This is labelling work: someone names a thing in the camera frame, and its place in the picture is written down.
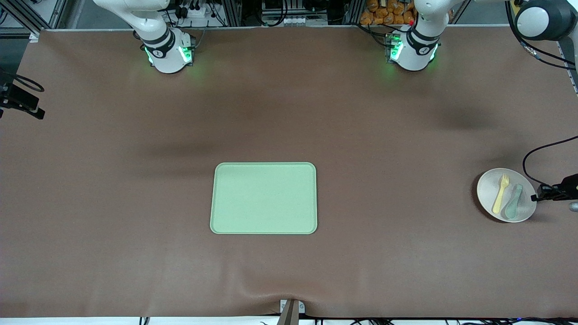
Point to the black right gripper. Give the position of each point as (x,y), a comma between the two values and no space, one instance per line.
(9,94)

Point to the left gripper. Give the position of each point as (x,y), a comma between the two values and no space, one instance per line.
(568,184)

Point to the yellow plastic fork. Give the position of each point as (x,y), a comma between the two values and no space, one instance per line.
(500,198)

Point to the pale round plate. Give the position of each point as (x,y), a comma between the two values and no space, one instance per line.
(490,194)

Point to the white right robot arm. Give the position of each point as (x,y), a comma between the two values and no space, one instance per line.
(167,58)

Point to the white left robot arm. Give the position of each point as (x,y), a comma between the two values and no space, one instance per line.
(413,56)

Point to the teal plastic spoon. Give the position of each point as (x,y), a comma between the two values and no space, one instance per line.
(511,210)

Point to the brown table cover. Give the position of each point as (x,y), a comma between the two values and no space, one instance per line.
(135,203)

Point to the white power strip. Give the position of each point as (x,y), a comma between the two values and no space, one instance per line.
(198,12)

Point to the orange snack bag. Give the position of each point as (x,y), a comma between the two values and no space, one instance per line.
(387,6)
(373,4)
(408,17)
(366,18)
(392,19)

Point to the light green rectangular tray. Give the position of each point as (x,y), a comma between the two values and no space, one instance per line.
(264,198)

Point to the white terminal block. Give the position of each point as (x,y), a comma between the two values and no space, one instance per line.
(295,20)

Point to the aluminium frame post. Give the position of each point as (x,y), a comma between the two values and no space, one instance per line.
(356,12)
(58,13)
(232,13)

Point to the tan mount bar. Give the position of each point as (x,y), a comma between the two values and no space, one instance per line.
(290,316)

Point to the grey metal table bracket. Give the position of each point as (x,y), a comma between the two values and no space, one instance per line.
(283,307)

